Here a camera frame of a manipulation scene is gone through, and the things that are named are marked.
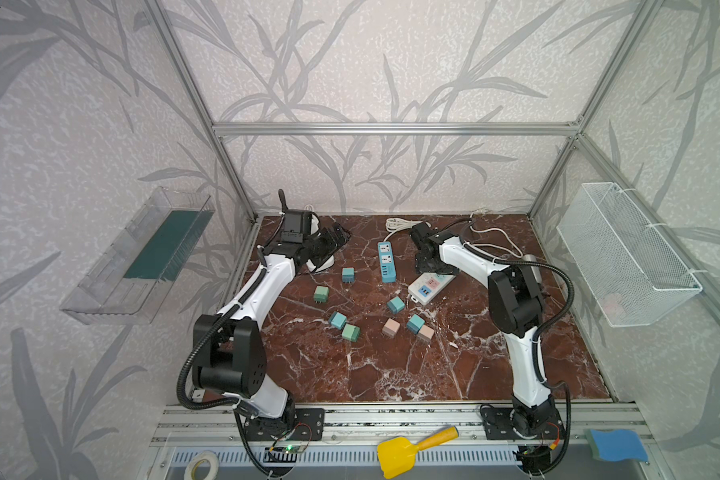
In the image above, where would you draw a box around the long white multicolour power strip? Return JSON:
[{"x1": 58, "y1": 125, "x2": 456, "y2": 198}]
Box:
[{"x1": 408, "y1": 273, "x2": 455, "y2": 306}]

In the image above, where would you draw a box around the teal plug adapter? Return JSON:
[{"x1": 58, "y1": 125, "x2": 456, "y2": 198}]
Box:
[
  {"x1": 329, "y1": 311, "x2": 347, "y2": 330},
  {"x1": 387, "y1": 296, "x2": 405, "y2": 315},
  {"x1": 406, "y1": 314, "x2": 425, "y2": 335},
  {"x1": 341, "y1": 267, "x2": 355, "y2": 283}
]

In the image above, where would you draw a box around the pink plug adapter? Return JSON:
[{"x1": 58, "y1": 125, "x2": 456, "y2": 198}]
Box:
[
  {"x1": 416, "y1": 325, "x2": 435, "y2": 343},
  {"x1": 382, "y1": 319, "x2": 400, "y2": 338}
]

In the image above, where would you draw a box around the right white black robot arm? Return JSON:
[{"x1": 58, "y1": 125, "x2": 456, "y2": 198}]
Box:
[{"x1": 410, "y1": 222, "x2": 575, "y2": 438}]

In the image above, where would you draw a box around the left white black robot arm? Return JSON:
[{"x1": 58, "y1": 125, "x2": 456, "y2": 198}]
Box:
[{"x1": 176, "y1": 222, "x2": 351, "y2": 423}]

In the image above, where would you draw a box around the green plug adapter left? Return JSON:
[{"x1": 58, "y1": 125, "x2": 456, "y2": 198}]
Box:
[{"x1": 313, "y1": 286, "x2": 330, "y2": 304}]

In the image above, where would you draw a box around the green plug adapter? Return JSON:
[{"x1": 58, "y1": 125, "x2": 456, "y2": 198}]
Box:
[
  {"x1": 313, "y1": 286, "x2": 330, "y2": 304},
  {"x1": 341, "y1": 324, "x2": 361, "y2": 342}
]

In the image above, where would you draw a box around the green plug adapter lower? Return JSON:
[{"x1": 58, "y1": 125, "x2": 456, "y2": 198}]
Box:
[{"x1": 341, "y1": 324, "x2": 361, "y2": 342}]

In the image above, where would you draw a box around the white square power socket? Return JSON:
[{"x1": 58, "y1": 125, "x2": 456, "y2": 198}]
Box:
[{"x1": 306, "y1": 255, "x2": 335, "y2": 273}]

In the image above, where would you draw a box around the teal power strip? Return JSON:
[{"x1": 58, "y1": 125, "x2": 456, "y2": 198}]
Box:
[{"x1": 377, "y1": 241, "x2": 397, "y2": 284}]

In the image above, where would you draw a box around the yellow plastic scoop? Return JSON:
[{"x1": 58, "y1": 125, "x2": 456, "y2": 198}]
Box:
[{"x1": 377, "y1": 427, "x2": 459, "y2": 479}]

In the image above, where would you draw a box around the white tape roll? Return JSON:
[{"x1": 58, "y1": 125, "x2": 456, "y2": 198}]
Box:
[{"x1": 183, "y1": 450, "x2": 220, "y2": 480}]

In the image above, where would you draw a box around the blue sponge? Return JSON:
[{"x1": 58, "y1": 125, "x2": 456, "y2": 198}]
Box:
[{"x1": 585, "y1": 429, "x2": 649, "y2": 462}]

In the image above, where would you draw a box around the clear plastic wall bin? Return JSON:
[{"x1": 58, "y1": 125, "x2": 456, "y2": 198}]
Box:
[{"x1": 60, "y1": 187, "x2": 215, "y2": 326}]

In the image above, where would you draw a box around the white wire mesh basket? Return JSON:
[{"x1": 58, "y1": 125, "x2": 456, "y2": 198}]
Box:
[{"x1": 557, "y1": 182, "x2": 703, "y2": 328}]

